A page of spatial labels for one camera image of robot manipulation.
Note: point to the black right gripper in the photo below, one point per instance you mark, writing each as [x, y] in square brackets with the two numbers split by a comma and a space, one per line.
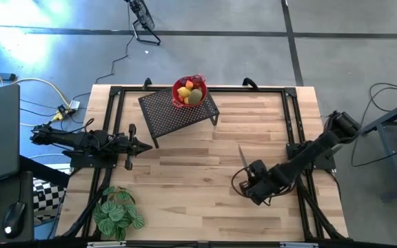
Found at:
[262, 184]

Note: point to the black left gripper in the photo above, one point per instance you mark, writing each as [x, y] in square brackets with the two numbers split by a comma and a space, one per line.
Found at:
[122, 145]

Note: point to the red plastic colander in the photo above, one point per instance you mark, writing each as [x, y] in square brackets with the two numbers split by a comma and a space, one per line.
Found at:
[175, 93]

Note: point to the green kiwi fruit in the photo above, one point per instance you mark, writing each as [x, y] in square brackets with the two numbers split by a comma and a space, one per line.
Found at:
[195, 96]

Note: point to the yellow orange pear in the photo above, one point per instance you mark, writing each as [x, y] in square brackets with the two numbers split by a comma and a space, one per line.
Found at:
[189, 84]

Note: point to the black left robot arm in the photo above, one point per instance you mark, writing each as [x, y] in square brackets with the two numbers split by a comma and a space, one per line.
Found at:
[78, 139]

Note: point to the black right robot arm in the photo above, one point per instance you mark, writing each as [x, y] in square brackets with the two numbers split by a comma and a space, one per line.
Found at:
[308, 155]

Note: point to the black perforated metal shelf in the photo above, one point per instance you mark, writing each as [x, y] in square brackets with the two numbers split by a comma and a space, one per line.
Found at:
[171, 117]

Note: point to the green leafy artificial plant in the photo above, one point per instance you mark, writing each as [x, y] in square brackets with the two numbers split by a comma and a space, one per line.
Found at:
[115, 213]

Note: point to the black white checkerboard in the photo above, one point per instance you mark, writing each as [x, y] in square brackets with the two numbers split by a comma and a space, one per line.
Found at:
[47, 198]

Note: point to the dark side desk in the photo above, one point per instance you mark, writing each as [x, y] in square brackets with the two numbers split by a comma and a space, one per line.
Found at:
[26, 193]

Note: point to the black floor fan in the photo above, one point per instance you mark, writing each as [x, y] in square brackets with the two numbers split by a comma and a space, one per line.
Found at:
[145, 17]

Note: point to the black computer mouse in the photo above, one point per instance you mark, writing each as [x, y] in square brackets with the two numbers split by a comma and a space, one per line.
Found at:
[14, 217]

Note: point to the blue grey side table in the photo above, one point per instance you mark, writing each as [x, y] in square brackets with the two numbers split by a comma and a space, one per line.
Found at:
[395, 179]

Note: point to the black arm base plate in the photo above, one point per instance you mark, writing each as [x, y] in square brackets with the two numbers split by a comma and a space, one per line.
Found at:
[88, 163]
[326, 164]

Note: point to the silver metal bracket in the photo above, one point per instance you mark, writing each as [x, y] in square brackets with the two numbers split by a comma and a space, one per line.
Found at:
[300, 245]
[107, 244]

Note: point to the black aluminium table frame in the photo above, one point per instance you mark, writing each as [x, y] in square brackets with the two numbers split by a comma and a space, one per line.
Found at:
[236, 90]

